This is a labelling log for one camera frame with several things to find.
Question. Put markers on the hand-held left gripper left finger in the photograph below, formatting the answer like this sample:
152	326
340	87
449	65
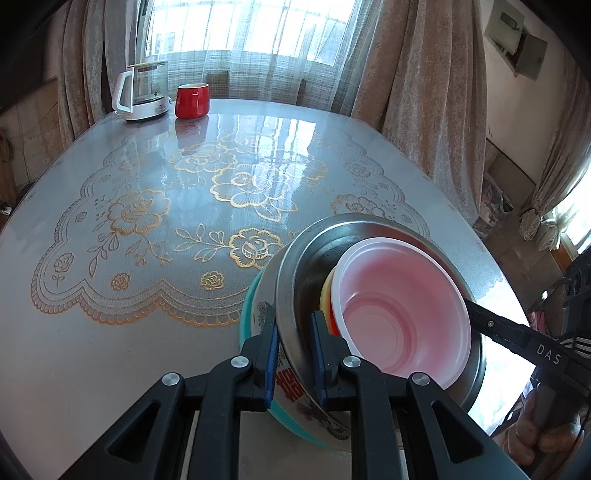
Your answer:
270	360

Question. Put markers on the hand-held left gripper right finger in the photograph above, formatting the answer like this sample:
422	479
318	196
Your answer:
318	350

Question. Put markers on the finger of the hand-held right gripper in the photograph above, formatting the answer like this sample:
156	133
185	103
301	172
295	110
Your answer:
496	325

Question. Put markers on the large white dragon-print plate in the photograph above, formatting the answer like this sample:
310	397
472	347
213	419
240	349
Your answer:
295	387

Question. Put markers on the teal plastic plate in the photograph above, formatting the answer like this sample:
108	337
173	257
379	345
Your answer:
244	323

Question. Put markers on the yellow plastic bowl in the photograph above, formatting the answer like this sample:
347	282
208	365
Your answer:
327	300

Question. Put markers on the red plastic bowl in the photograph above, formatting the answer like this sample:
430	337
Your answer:
401	314

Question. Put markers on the stainless steel bowl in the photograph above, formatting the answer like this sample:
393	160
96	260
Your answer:
314	258

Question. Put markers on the person's right hand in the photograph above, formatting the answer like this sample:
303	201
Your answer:
521	434

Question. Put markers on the black white-striped clothing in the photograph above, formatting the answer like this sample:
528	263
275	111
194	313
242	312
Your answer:
575	347

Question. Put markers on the patterned cushion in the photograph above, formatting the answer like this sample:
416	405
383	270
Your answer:
494	198

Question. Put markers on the short beige curtain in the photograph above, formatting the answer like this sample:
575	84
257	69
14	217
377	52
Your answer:
547	207

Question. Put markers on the lace floral table mat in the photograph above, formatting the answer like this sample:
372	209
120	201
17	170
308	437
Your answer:
138	230

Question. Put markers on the red mug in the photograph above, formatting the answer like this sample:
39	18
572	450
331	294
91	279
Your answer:
191	101

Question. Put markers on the wooden chair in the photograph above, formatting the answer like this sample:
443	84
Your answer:
218	84

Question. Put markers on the white sheer curtain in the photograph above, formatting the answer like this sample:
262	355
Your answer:
258	69

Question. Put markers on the white electric kettle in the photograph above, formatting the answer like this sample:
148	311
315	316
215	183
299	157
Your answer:
143	99

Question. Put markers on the barred window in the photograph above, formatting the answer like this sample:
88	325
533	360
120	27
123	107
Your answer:
254	27

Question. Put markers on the wall electrical box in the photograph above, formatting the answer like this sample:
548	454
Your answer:
515	37

